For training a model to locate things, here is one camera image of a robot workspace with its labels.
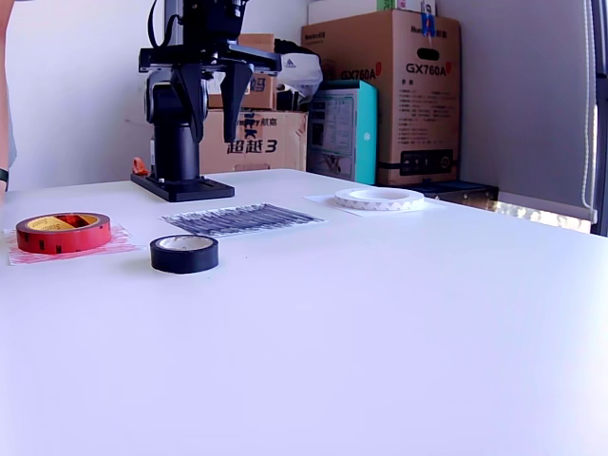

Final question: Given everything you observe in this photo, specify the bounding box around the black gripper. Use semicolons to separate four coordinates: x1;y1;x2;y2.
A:
138;40;282;144

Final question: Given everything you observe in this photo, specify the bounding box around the black tape roll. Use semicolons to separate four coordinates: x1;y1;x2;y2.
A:
149;234;220;276

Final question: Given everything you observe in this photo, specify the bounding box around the white tape roll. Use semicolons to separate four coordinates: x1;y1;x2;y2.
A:
333;187;426;214

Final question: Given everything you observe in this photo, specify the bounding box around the red tape roll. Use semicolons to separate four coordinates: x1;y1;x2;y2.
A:
15;212;113;256

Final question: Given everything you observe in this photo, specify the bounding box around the small labelled cardboard box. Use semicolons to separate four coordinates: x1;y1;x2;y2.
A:
206;32;279;111

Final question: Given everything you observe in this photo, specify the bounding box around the Huntkey printed cardboard box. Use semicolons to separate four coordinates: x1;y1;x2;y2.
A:
198;109;310;176

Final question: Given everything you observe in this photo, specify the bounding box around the white adidas bag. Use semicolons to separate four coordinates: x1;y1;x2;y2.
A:
274;38;325;94

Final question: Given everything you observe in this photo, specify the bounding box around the black scribbled paper sheet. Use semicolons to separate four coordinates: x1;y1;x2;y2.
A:
160;202;328;238

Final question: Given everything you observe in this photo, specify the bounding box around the plain white paper sheet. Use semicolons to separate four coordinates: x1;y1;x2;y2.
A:
303;192;447;219

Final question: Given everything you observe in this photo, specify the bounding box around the teal product box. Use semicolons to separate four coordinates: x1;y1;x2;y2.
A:
307;79;380;185

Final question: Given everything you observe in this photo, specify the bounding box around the red scribbled paper sheet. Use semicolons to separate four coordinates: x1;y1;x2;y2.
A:
3;225;146;267

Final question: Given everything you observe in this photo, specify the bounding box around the large GX760A cardboard box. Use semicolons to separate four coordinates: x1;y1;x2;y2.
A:
301;9;462;187

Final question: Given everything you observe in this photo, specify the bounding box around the white printed carton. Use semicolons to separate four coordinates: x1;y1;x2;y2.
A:
397;0;439;15

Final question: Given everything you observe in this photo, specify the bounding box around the black box with trim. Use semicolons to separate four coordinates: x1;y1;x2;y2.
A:
393;180;500;213

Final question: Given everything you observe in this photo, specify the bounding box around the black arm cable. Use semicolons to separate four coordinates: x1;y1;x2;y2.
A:
147;0;184;48

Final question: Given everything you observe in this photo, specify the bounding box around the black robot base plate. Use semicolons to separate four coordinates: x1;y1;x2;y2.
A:
130;173;237;204

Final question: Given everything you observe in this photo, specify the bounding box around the white bead blind cord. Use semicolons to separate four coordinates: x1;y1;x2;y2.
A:
579;0;599;222

